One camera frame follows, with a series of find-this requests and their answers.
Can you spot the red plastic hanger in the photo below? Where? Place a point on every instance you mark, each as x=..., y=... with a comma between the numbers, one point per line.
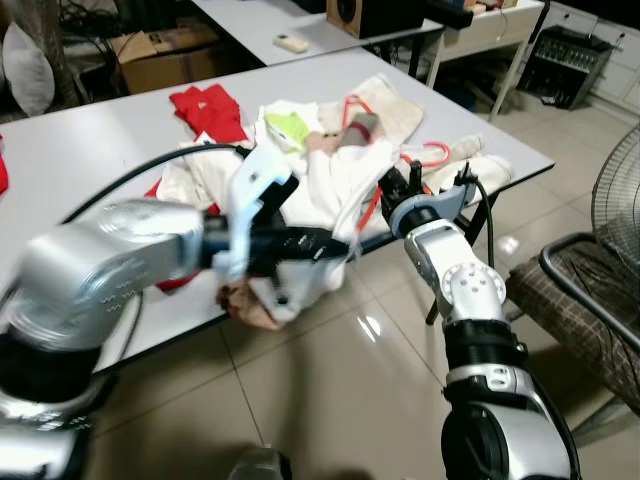
x=440, y=150

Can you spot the white garment brown print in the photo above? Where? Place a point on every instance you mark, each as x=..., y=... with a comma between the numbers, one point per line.
x=330, y=190

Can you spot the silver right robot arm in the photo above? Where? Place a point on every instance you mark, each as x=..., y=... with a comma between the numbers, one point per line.
x=470, y=290

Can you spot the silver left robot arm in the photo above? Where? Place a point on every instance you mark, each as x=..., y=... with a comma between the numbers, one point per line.
x=90, y=265

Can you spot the beige garment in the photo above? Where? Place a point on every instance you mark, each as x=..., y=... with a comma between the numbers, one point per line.
x=395, y=105

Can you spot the white shirt green print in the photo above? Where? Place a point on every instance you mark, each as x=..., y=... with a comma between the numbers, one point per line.
x=288, y=128

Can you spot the small red cloth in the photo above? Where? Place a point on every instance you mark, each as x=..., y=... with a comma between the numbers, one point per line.
x=208, y=112

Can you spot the brown wooden speaker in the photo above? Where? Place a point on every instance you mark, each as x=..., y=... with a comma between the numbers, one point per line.
x=375, y=18

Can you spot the white remote control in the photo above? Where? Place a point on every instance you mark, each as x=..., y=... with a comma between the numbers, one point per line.
x=292, y=43

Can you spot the small white desk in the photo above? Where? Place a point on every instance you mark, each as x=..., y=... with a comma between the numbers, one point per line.
x=500, y=25

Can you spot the black electronic device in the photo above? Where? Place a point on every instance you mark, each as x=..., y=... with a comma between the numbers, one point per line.
x=565, y=65

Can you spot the brown plaid chair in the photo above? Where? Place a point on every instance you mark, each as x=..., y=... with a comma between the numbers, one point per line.
x=570, y=310

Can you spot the white table with black legs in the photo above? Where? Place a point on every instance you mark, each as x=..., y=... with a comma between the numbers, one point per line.
x=90, y=140
x=250, y=25

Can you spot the brown cardboard box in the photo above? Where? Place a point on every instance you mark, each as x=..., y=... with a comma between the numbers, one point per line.
x=170, y=62

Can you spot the grey robot leg part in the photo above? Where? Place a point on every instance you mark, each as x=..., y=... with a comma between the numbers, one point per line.
x=260, y=465

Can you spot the white plastic bag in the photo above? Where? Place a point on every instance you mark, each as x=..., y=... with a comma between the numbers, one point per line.
x=25, y=70

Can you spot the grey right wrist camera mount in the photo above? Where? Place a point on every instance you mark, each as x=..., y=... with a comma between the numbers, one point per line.
x=430, y=212

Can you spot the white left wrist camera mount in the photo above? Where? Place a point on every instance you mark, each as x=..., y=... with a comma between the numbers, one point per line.
x=255, y=180

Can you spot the grey pedestal fan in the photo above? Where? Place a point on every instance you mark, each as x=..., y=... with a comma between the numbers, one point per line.
x=620, y=200

